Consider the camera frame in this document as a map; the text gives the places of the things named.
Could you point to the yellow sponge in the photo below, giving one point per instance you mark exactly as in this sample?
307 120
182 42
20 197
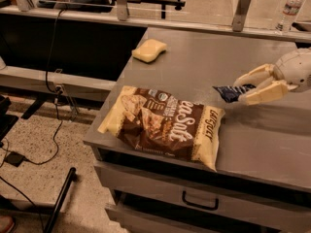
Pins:
149 50

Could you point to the lower grey drawer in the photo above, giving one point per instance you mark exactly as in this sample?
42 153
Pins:
138 222

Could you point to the grey drawer with black handle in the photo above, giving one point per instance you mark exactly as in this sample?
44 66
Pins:
205 198

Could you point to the blue rxbar snack bar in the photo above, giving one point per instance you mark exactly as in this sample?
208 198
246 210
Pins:
231 94

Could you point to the brown sea salt chip bag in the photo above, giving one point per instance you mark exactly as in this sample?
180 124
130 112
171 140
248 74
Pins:
156 122

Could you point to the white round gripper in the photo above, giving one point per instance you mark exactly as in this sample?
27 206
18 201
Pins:
295 70

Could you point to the clear plastic water bottle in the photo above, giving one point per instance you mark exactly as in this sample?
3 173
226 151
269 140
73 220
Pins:
289 13

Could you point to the metal railing post middle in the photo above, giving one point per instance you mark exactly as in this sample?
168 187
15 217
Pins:
122 11

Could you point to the black power adapter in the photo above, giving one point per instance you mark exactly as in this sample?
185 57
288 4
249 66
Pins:
14 158

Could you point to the black chair leg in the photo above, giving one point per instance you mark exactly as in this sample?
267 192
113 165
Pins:
71 176

